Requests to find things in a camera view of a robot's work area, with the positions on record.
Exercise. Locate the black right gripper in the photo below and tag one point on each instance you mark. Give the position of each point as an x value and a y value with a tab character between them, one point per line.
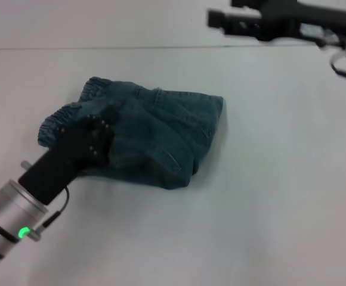
286	21

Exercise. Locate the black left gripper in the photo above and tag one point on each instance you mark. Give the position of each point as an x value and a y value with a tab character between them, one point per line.
68	155

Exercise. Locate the blue denim shorts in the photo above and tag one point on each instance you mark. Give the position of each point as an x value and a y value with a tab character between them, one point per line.
167	131

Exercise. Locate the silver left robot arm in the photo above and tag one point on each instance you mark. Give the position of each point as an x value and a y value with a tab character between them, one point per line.
6	214

